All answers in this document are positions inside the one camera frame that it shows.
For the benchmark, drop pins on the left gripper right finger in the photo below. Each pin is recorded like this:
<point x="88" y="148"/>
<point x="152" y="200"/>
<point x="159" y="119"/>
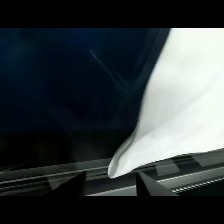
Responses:
<point x="148" y="187"/>

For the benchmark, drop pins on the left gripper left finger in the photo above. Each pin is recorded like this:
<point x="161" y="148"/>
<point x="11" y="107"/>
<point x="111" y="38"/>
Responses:
<point x="75" y="187"/>

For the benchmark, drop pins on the white T-shirt green print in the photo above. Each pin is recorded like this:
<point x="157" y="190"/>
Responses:
<point x="186" y="100"/>

